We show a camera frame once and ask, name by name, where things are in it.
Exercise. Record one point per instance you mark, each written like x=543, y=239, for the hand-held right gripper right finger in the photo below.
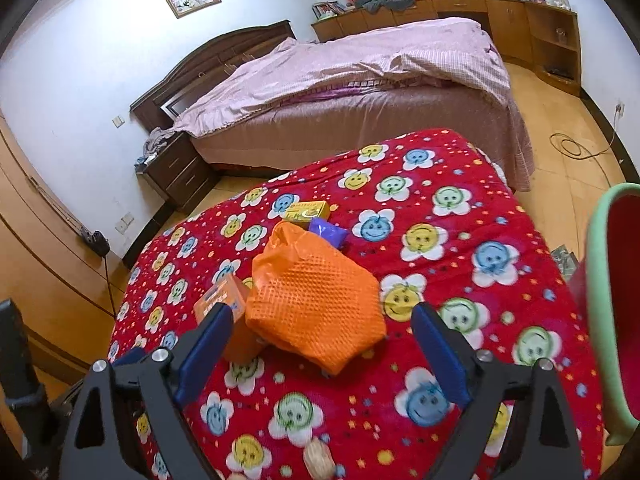
x=440, y=355

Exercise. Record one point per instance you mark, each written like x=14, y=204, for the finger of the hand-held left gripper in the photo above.
x=132, y=355

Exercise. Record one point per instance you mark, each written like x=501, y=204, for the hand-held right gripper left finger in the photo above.
x=205, y=355

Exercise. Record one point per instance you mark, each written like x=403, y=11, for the orange cardboard box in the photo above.
x=220, y=295

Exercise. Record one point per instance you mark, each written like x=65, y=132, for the orange mesh bag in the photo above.
x=315, y=300

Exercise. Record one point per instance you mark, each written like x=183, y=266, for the green plastic bin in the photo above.
x=602, y=310

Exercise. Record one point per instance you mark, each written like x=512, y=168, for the red flower printed blanket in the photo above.
x=350, y=410

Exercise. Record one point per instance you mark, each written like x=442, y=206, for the black power adapter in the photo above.
x=97, y=242

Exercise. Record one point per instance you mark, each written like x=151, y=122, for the light wooden wardrobe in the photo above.
x=40, y=260

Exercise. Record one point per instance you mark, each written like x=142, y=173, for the walnut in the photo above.
x=320, y=460

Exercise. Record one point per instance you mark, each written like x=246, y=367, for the grey patterned packet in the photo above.
x=565, y=260

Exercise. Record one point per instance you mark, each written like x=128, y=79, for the purple packet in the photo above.
x=327, y=232

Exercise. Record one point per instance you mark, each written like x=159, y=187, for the yellow small box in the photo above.
x=305, y=212

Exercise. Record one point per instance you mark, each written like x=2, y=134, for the dark wooden nightstand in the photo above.
x=185, y=175

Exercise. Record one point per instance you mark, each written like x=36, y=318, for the crumpled clothes on nightstand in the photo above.
x=155, y=142

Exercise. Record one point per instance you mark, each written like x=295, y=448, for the dark wooden bed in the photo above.
x=350, y=125

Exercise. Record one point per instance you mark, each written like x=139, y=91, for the pink quilt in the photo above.
x=350, y=65

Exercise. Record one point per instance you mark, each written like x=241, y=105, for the long wooden cabinet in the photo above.
x=505, y=25

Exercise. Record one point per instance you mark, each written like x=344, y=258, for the wooden corner shelf unit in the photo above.
x=542, y=30

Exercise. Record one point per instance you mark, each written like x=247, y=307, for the grey clothes pile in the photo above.
x=387, y=2

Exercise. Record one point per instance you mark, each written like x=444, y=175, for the row of books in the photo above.
x=327, y=10

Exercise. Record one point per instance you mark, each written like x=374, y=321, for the white wall socket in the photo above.
x=125, y=222
x=619, y=109

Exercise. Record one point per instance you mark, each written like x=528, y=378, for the white wall switch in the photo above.
x=118, y=120

